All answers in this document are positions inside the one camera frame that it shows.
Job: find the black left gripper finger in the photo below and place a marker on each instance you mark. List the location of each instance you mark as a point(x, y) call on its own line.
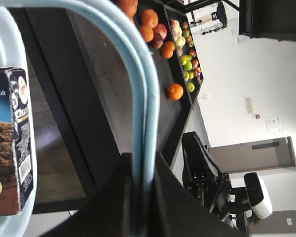
point(114, 211)

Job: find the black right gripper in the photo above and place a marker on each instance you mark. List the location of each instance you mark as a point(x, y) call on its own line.
point(171, 211)

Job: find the chocolate cookie box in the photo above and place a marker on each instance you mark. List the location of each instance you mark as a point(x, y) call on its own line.
point(16, 169)

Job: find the light blue plastic basket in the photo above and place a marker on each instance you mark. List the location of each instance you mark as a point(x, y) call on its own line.
point(143, 86)

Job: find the orange fruit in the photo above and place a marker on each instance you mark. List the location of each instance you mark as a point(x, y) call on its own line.
point(175, 91)

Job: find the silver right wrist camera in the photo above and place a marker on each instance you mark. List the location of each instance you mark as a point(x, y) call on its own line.
point(259, 199)

